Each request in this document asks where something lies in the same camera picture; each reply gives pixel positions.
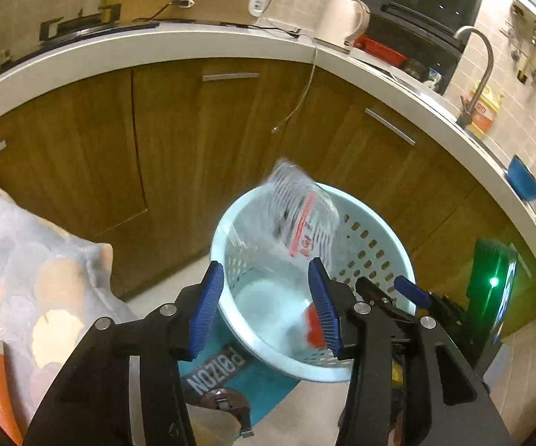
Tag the black microwave oven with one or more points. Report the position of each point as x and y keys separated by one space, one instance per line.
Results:
x=424 y=31

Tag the scallop pattern tablecloth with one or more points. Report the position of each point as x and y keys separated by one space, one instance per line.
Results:
x=53 y=286

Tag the teal floor mat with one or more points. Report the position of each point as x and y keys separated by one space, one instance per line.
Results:
x=225 y=364

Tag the blue bowl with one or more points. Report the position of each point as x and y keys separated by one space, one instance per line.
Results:
x=521 y=179

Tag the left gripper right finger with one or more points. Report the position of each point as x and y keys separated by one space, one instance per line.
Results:
x=408 y=371

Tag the red paper cup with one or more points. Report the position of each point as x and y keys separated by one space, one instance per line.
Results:
x=313 y=333

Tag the light blue plastic basket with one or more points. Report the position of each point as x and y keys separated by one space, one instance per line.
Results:
x=267 y=292

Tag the black gas stove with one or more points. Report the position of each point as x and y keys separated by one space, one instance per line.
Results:
x=58 y=32

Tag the clear printed plastic wrapper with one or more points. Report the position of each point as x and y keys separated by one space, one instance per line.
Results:
x=291 y=218

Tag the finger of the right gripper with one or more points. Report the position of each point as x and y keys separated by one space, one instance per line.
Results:
x=373 y=295
x=412 y=292

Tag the white electric kettle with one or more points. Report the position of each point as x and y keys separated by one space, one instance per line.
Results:
x=342 y=23

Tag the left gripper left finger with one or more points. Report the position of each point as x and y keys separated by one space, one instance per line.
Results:
x=88 y=401

